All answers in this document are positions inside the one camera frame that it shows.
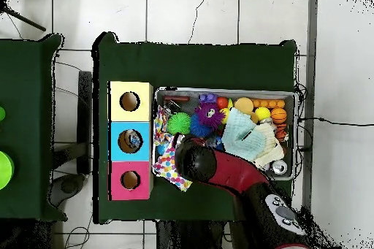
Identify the dark green side table cloth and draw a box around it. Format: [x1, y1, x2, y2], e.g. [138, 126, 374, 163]
[0, 33, 69, 222]

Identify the green spiky ball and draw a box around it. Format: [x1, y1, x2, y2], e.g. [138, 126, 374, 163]
[166, 112, 192, 136]

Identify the mint green muslin cloth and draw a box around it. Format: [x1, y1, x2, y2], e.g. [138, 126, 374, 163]
[221, 107, 267, 162]

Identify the crushed clear plastic bottle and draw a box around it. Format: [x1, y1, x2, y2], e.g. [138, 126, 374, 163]
[127, 131, 142, 149]

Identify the silver drink can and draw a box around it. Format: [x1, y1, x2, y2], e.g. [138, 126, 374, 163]
[271, 159, 289, 176]

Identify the shallow clear mesh bin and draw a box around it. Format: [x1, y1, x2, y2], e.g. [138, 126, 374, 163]
[151, 86, 299, 181]

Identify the orange toy basketball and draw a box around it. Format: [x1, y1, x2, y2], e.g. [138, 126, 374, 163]
[270, 107, 288, 125]

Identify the cream yellow cloth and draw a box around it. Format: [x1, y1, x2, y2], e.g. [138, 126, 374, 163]
[252, 123, 286, 169]

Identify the black power cable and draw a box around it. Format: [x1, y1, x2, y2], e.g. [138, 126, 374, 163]
[297, 116, 374, 127]

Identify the yellow ball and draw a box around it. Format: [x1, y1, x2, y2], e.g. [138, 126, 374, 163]
[254, 106, 272, 121]

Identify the purple toy block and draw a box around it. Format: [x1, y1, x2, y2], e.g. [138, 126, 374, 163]
[198, 93, 218, 104]

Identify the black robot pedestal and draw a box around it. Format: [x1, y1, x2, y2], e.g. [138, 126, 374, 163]
[156, 220, 234, 249]

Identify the black tripod leg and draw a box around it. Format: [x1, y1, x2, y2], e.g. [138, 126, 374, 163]
[0, 4, 47, 32]

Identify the wooden box with three holes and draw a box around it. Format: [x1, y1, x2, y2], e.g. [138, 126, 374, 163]
[107, 80, 154, 202]

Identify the purple spiky toy with eyes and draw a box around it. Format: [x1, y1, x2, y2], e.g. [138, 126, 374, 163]
[194, 101, 226, 129]

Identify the blue spiky ball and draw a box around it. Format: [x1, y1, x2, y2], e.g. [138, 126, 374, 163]
[189, 114, 213, 138]

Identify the large polka dot cloth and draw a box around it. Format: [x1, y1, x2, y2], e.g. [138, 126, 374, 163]
[151, 140, 194, 193]

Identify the large bright green round object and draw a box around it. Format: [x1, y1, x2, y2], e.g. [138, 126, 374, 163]
[0, 150, 15, 191]

